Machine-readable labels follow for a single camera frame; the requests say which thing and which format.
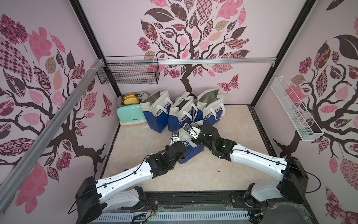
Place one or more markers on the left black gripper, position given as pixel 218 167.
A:
pixel 182 156

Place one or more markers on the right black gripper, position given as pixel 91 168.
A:
pixel 199 134

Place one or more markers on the blue beige takeout bag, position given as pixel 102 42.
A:
pixel 194 147
pixel 156 108
pixel 181 112
pixel 210 107

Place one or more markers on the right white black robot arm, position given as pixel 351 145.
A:
pixel 290 178

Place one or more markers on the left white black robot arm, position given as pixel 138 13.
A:
pixel 93 196

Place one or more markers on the mint green toaster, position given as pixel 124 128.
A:
pixel 131 114

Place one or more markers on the yellow toast slice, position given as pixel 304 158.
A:
pixel 131 101

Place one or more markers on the orange toast slice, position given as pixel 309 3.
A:
pixel 129 96

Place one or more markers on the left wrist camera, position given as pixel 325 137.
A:
pixel 175 134

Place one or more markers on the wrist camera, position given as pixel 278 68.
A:
pixel 175 134
pixel 190 130

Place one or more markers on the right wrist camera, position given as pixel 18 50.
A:
pixel 190 130

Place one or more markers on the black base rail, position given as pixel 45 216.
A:
pixel 281 210

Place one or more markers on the white slotted cable duct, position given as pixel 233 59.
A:
pixel 171 217

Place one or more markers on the aluminium rail back wall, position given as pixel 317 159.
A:
pixel 199 61

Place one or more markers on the aluminium rail wall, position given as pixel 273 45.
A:
pixel 11 184
pixel 199 61

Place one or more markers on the black wire wall basket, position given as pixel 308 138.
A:
pixel 130 70

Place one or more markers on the white wire wall basket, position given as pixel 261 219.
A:
pixel 292 98

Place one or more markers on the aluminium rail left wall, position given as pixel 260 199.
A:
pixel 11 184

